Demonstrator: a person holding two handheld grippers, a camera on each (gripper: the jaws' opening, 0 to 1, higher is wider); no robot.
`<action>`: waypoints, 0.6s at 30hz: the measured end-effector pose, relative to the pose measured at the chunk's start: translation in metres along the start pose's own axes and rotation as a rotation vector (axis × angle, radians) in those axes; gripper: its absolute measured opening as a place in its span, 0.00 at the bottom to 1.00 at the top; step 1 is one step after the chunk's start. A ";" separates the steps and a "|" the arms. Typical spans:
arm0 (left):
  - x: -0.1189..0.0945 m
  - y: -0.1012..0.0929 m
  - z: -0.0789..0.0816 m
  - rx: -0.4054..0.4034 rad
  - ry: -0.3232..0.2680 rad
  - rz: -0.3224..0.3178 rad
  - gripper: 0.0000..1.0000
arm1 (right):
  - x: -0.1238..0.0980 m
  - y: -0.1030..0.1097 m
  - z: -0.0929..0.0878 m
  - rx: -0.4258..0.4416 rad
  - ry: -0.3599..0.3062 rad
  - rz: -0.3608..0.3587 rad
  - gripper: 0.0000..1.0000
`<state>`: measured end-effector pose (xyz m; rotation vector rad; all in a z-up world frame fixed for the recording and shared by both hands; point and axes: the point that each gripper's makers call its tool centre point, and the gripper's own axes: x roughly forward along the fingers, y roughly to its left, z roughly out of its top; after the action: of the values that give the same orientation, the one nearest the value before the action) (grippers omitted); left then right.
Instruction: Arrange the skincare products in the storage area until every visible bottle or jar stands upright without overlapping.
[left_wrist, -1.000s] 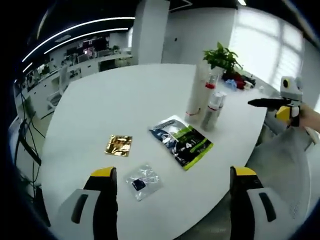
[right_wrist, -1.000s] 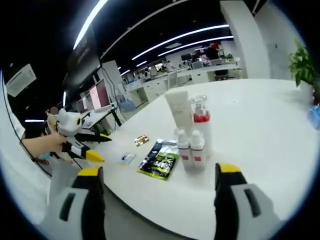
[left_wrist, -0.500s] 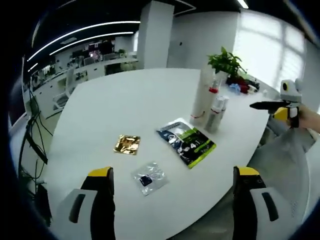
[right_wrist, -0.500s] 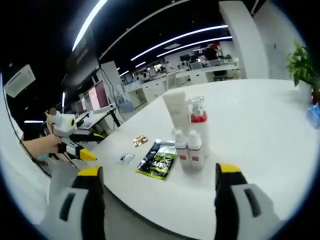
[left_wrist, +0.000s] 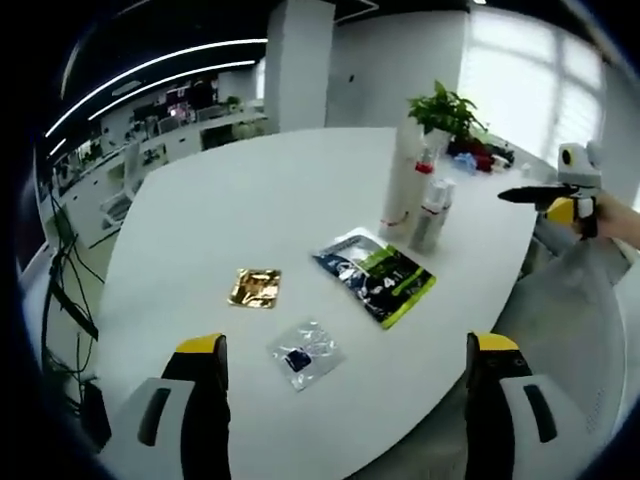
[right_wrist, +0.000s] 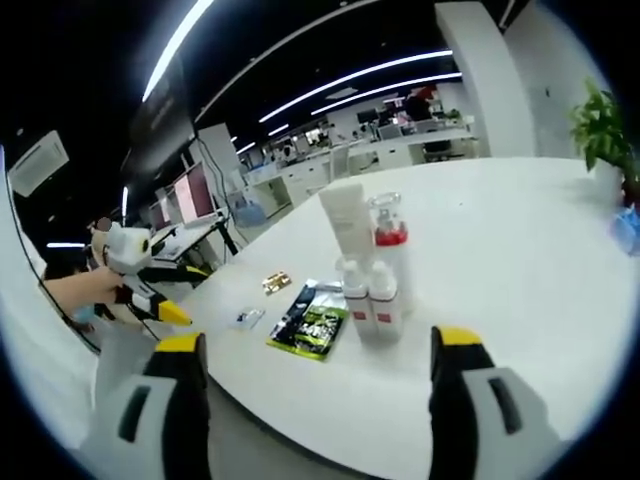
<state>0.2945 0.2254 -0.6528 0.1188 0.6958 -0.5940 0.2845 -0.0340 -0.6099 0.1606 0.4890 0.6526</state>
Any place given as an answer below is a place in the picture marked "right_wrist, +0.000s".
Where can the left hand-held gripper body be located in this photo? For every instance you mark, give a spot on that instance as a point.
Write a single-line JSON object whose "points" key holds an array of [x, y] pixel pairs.
{"points": [[127, 250]]}

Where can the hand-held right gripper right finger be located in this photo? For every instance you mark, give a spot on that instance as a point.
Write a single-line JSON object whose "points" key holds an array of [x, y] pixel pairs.
{"points": [[475, 425]]}

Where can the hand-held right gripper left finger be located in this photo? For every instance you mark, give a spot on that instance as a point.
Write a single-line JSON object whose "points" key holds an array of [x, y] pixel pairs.
{"points": [[150, 425]]}

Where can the small clear skincare sachet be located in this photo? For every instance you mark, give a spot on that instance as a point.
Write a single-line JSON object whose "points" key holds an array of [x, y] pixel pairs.
{"points": [[249, 319]]}

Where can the gold foil skincare sachet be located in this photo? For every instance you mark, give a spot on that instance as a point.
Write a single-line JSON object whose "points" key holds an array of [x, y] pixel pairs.
{"points": [[276, 283]]}

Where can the small white red-label skincare bottle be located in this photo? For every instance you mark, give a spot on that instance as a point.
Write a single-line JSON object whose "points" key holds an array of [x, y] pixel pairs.
{"points": [[357, 305], [385, 310]]}

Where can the green black skincare sachet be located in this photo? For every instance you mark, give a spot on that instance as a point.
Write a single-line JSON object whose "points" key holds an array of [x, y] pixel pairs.
{"points": [[310, 332]]}

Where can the white red-collar skincare pump bottle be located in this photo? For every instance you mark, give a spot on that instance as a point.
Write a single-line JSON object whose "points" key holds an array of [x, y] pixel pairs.
{"points": [[397, 265]]}

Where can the large white skincare tube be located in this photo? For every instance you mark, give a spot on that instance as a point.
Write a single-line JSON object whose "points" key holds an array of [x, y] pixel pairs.
{"points": [[345, 220]]}

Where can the person's left hand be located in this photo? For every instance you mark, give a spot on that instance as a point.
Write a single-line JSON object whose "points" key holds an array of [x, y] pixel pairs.
{"points": [[100, 290]]}

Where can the blue water jug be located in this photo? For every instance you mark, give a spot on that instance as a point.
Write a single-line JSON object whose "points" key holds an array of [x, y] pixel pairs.
{"points": [[250, 216]]}

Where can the ceiling air conditioner unit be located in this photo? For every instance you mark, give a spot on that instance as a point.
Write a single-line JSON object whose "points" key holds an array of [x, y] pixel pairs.
{"points": [[40, 162]]}

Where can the person's white shirt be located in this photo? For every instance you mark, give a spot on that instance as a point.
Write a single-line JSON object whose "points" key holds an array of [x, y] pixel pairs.
{"points": [[40, 360]]}

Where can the white pillar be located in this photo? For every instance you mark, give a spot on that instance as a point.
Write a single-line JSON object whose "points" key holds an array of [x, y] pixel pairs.
{"points": [[222, 150], [485, 85]]}

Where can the white office chair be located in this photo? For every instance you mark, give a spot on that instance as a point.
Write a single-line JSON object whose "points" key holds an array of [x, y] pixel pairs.
{"points": [[339, 160]]}

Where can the long ceiling light strip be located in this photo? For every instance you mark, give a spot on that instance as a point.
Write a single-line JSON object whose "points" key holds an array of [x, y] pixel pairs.
{"points": [[175, 52], [360, 75], [390, 90]]}

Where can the blue plastic pack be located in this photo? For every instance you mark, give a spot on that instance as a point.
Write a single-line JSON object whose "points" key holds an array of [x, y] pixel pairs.
{"points": [[627, 230]]}

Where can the row of white office desks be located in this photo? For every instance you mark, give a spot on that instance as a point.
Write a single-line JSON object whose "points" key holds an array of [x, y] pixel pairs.
{"points": [[390, 150]]}

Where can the green potted plant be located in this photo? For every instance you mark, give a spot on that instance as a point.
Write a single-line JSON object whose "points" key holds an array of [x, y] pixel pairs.
{"points": [[600, 125]]}

